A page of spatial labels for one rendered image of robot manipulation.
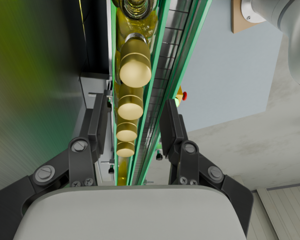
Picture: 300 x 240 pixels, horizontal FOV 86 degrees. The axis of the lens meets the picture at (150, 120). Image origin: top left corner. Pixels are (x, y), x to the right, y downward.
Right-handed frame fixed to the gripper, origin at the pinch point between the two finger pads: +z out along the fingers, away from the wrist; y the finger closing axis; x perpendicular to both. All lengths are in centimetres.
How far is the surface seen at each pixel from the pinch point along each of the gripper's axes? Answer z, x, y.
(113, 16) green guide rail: 26.1, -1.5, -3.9
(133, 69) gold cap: 6.4, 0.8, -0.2
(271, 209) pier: 71, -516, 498
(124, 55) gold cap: 8.1, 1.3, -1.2
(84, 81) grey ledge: 34.7, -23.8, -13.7
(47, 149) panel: 5.1, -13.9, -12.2
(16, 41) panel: 9.7, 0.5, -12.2
